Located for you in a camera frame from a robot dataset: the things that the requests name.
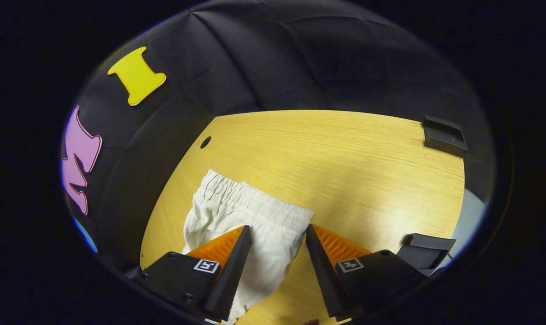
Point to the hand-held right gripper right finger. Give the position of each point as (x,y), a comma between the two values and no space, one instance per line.
(324,275)

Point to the white jeans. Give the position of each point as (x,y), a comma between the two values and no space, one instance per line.
(254,212)

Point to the black backdrop cloth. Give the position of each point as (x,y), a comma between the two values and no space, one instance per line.
(300,58)

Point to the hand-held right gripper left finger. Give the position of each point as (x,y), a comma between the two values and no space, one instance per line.
(230,280)

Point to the black table edge bracket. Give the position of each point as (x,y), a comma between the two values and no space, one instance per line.
(444,140)
(424,253)

